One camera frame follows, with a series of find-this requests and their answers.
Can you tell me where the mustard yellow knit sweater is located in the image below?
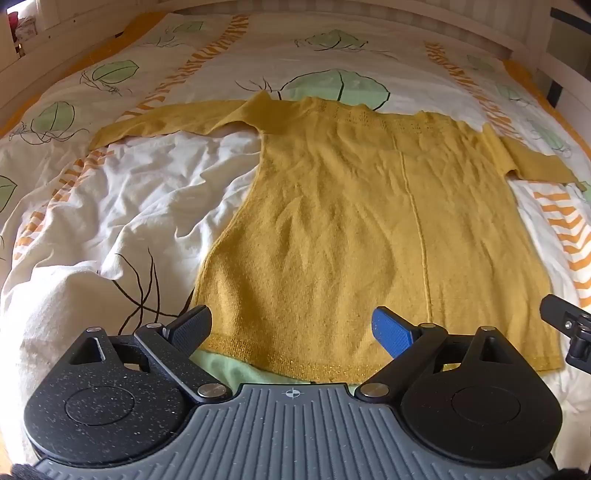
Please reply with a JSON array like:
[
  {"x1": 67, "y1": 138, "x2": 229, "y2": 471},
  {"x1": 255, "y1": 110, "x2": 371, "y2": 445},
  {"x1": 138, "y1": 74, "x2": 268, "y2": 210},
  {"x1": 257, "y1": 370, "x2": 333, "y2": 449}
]
[{"x1": 92, "y1": 93, "x2": 574, "y2": 384}]

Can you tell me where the white wooden bed frame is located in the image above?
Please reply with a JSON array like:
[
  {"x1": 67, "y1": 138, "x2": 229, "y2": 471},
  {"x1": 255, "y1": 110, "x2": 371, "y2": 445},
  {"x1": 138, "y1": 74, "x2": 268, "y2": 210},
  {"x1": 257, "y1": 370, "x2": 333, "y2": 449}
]
[{"x1": 0, "y1": 0, "x2": 591, "y2": 135}]

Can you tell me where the white leaf-print duvet cover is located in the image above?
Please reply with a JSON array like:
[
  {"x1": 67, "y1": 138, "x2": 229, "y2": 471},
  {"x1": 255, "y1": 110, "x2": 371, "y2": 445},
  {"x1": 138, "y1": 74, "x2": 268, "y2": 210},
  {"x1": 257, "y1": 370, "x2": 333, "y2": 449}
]
[{"x1": 0, "y1": 11, "x2": 591, "y2": 467}]

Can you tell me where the orange bed sheet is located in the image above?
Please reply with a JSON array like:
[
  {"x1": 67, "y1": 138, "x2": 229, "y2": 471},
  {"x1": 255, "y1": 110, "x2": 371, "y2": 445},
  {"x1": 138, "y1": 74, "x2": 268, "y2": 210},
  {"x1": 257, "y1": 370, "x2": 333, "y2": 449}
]
[{"x1": 1, "y1": 9, "x2": 166, "y2": 135}]

